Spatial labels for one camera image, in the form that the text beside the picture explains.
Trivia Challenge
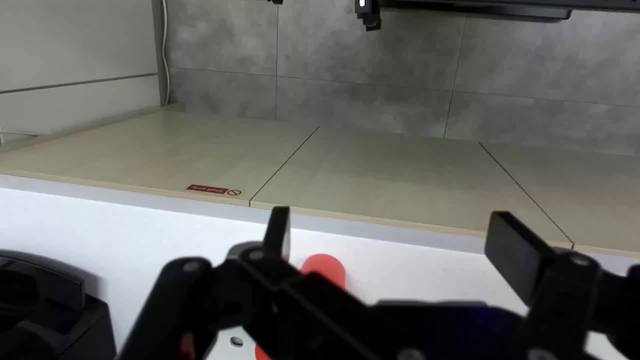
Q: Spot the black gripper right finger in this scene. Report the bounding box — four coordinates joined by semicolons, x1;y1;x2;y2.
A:
485;209;640;360

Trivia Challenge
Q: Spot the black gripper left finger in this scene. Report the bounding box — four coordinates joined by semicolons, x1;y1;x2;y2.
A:
119;206;376;360

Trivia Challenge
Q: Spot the orange plastic cup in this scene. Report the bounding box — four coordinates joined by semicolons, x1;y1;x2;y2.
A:
174;251;348;360

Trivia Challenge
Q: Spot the beige cabinet door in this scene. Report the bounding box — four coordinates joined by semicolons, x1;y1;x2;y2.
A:
478;139;640;259
248;125;576;249
0;108;319;208

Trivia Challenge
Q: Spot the small red sticker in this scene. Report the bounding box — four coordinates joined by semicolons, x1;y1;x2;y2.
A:
187;181;245;198

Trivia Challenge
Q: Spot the black plastic object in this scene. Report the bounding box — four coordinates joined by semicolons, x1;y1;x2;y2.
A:
0;249;119;360

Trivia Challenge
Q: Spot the black horizontal bar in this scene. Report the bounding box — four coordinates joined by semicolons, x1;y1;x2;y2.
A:
379;0;640;24

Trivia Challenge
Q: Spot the black mounted device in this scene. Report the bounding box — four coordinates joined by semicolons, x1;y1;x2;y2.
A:
352;0;384;32

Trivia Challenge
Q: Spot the white wall cable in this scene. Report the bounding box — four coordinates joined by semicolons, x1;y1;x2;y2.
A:
159;0;174;105

